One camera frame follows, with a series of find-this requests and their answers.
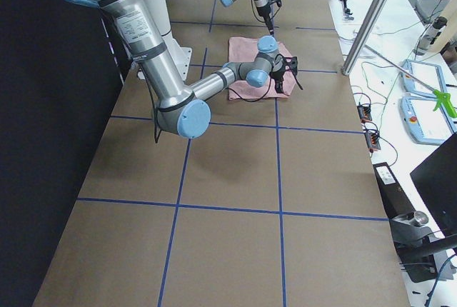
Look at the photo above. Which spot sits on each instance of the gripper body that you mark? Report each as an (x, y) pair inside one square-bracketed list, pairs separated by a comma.
[(265, 14), (278, 75)]

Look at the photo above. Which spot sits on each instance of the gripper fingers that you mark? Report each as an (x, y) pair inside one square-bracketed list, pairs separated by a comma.
[(269, 24), (279, 87)]

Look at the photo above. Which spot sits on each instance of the pink Snoopy t-shirt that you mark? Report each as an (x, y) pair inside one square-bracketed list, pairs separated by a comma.
[(255, 82)]

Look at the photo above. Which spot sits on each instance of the orange black connector box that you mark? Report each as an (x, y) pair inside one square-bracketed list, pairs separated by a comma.
[(364, 112)]

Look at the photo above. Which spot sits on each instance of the far blue teach pendant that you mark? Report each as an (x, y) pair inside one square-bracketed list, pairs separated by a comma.
[(431, 74)]

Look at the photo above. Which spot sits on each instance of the blue teach pendant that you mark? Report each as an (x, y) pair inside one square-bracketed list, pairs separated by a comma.
[(431, 74), (426, 126)]

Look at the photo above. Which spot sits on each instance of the near blue teach pendant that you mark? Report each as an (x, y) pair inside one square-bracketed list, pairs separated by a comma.
[(426, 126)]

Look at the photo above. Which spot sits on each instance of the metal reacher grabber tool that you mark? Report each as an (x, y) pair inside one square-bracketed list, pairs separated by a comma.
[(443, 99)]

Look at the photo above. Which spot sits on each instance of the black box with label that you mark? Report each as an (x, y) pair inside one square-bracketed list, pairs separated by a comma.
[(394, 198)]

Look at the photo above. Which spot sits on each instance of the black monitor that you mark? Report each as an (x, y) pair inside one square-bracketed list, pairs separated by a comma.
[(435, 181)]

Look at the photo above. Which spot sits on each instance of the metal stand with knob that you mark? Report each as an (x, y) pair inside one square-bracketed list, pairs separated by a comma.
[(422, 254)]

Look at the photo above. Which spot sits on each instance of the aluminium frame post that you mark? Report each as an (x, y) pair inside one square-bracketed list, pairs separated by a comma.
[(362, 36)]

